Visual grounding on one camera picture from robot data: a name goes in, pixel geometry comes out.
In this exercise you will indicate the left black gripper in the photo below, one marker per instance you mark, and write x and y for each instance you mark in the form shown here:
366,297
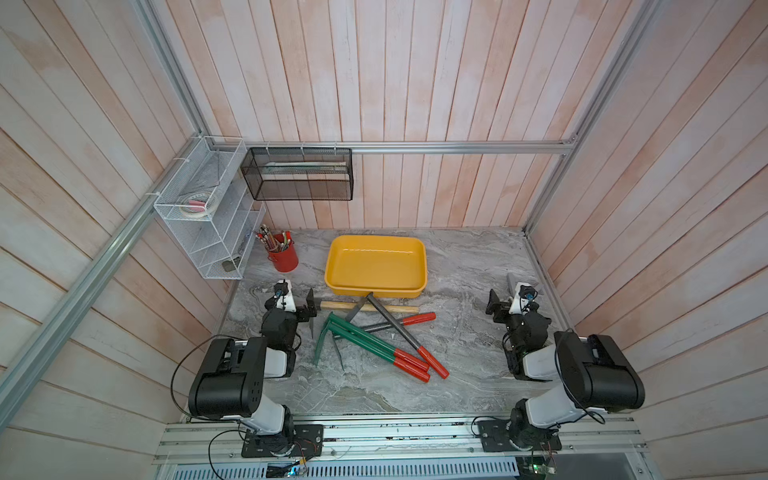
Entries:
303,314

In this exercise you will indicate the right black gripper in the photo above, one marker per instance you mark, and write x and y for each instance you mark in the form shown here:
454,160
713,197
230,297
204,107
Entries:
493,307

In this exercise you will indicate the grey speckled hoe red grip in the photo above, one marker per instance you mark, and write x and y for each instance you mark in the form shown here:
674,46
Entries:
423,353

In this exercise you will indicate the yellow plastic storage box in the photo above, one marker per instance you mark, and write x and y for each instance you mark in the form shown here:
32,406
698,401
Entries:
386,266

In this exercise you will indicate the green hoe red grip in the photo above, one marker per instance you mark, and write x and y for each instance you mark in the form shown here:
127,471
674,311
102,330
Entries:
417,374
358,334

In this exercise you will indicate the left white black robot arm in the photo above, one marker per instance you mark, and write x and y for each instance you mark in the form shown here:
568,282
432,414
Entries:
229,384

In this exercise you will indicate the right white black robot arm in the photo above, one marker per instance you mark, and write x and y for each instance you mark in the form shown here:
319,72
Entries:
591,376

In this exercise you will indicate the red metal pen bucket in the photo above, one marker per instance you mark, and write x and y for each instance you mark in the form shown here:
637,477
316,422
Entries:
285,261

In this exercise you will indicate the pens in red bucket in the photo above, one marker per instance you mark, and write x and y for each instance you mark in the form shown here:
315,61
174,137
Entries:
272,242

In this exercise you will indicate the tape roll on shelf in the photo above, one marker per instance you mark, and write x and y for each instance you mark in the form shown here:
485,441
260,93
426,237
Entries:
198,205

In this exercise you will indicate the wooden handle pick hammer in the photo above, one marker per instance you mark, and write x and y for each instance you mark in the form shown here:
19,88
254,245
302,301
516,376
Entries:
354,308

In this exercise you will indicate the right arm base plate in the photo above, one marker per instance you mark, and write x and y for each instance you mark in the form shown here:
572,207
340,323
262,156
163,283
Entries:
500,435

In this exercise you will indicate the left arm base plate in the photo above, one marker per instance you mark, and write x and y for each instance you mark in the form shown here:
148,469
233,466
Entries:
302,440

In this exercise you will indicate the black mesh wall basket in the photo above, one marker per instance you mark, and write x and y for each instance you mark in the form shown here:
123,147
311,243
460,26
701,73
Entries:
299,173

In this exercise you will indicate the white wire mesh shelf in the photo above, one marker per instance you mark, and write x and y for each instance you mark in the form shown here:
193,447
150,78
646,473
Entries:
219,246

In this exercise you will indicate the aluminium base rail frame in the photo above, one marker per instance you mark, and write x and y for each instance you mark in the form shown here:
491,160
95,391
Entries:
406,446

